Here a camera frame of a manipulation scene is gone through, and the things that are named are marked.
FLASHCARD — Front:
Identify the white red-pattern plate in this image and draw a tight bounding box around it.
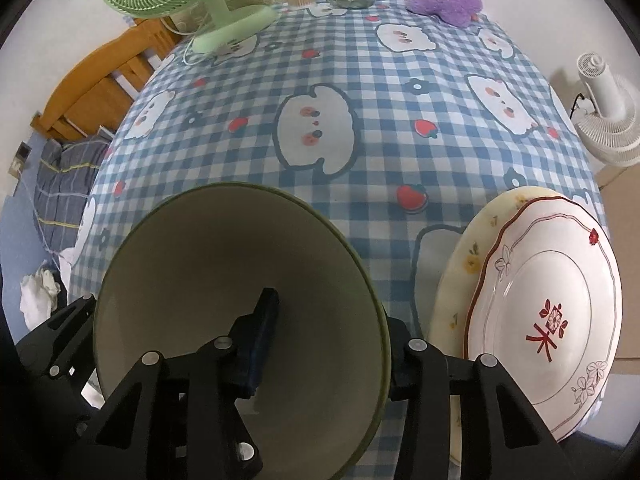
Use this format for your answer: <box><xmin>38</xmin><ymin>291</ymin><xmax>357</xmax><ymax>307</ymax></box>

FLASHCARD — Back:
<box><xmin>464</xmin><ymin>196</ymin><xmax>622</xmax><ymax>440</ymax></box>

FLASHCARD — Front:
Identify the white fan cable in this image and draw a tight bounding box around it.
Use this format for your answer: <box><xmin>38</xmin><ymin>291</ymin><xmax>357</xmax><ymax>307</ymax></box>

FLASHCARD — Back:
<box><xmin>171</xmin><ymin>14</ymin><xmax>212</xmax><ymax>68</ymax></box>

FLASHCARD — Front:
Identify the blue floral bowl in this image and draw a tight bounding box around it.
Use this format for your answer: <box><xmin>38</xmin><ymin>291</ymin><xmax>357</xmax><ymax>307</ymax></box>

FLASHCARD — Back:
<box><xmin>93</xmin><ymin>182</ymin><xmax>390</xmax><ymax>479</ymax></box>

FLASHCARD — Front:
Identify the blue checkered tablecloth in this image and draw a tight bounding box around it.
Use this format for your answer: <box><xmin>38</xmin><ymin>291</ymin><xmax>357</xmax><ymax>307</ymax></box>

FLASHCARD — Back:
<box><xmin>70</xmin><ymin>0</ymin><xmax>604</xmax><ymax>330</ymax></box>

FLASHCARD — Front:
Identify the crumpled white tissue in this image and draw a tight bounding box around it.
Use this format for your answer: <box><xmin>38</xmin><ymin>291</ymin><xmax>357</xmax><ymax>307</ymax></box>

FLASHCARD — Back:
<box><xmin>20</xmin><ymin>266</ymin><xmax>62</xmax><ymax>332</ymax></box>

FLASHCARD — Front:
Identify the white clip fan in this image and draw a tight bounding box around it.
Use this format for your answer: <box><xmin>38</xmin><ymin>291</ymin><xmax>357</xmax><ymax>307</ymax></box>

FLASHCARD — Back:
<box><xmin>575</xmin><ymin>52</ymin><xmax>639</xmax><ymax>168</ymax></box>

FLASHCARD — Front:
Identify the dark plaid pillow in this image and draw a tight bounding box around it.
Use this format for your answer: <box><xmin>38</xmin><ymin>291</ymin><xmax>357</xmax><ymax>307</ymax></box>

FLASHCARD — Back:
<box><xmin>34</xmin><ymin>136</ymin><xmax>111</xmax><ymax>254</ymax></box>

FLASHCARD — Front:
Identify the wall power socket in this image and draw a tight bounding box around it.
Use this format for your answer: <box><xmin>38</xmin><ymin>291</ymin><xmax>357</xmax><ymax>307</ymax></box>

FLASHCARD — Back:
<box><xmin>9</xmin><ymin>142</ymin><xmax>32</xmax><ymax>180</ymax></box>

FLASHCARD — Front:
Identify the black fan cable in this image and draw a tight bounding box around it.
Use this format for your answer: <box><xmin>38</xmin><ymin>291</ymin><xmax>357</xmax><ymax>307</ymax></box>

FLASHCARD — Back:
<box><xmin>569</xmin><ymin>91</ymin><xmax>591</xmax><ymax>122</ymax></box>

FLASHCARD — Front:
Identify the large cream floral plate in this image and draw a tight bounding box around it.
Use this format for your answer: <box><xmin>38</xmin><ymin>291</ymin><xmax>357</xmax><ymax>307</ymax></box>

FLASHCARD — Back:
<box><xmin>425</xmin><ymin>185</ymin><xmax>559</xmax><ymax>463</ymax></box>

